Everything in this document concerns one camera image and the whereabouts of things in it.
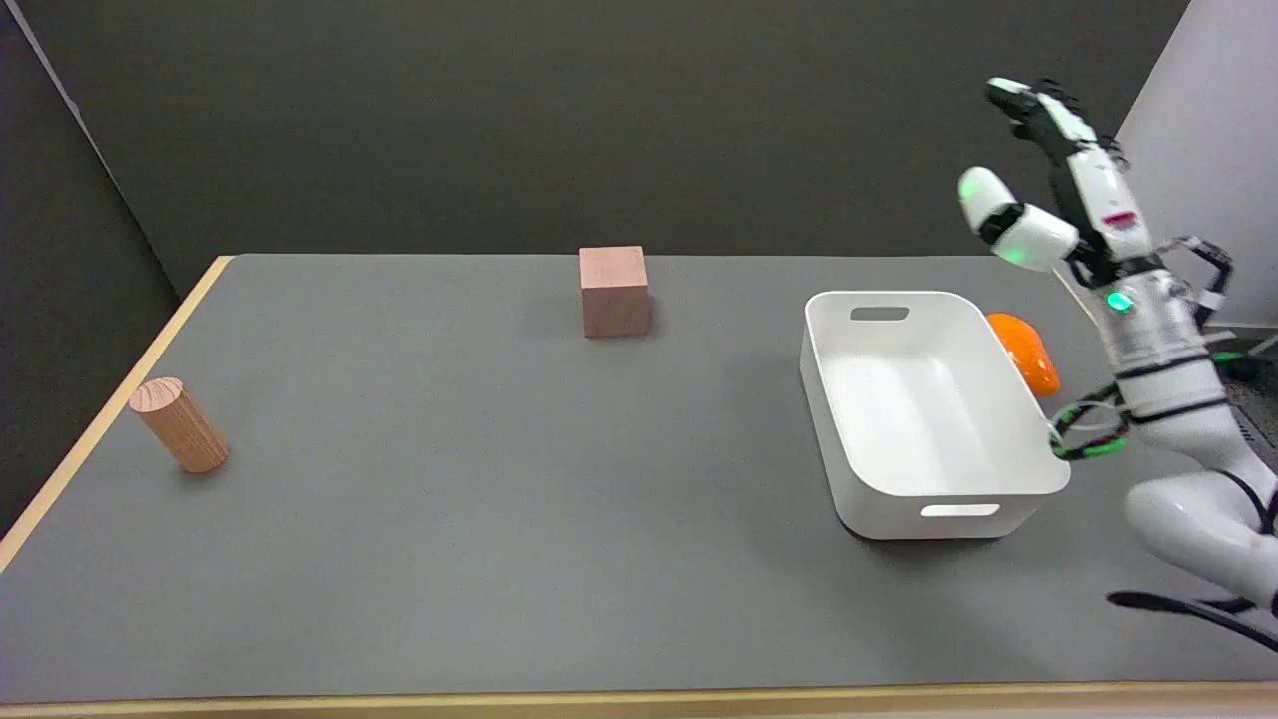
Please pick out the orange plastic object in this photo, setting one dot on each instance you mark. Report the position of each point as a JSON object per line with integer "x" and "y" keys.
{"x": 1028, "y": 352}

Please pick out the white plastic bin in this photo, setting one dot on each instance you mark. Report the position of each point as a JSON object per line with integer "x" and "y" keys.
{"x": 924, "y": 409}

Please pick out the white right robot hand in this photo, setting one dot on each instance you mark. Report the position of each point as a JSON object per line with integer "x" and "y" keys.
{"x": 1098, "y": 190}

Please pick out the wooden cylinder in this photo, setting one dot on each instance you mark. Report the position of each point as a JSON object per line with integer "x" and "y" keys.
{"x": 180, "y": 424}

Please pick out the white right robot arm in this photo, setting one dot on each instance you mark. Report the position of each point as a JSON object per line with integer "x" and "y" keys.
{"x": 1178, "y": 419}

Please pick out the wooden cube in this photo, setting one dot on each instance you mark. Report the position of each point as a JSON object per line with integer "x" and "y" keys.
{"x": 614, "y": 291}

